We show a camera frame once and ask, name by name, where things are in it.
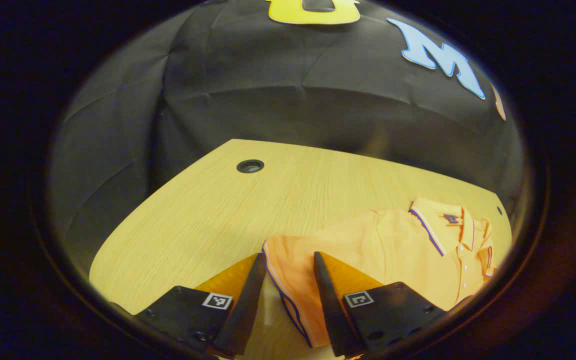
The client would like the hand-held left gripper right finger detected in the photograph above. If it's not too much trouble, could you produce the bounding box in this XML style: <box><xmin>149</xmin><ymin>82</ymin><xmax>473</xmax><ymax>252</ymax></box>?
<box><xmin>313</xmin><ymin>251</ymin><xmax>449</xmax><ymax>358</ymax></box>

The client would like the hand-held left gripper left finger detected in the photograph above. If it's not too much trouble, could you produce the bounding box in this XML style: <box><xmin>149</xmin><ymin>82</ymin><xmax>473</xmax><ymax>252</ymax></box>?
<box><xmin>110</xmin><ymin>252</ymin><xmax>268</xmax><ymax>358</ymax></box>

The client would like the black backdrop cloth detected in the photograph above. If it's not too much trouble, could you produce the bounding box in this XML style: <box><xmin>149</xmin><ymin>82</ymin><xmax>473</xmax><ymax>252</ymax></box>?
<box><xmin>48</xmin><ymin>0</ymin><xmax>526</xmax><ymax>281</ymax></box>

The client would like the orange T-shirt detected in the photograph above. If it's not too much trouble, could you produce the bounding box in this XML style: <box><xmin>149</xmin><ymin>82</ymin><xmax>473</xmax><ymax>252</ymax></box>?
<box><xmin>262</xmin><ymin>196</ymin><xmax>498</xmax><ymax>349</ymax></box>

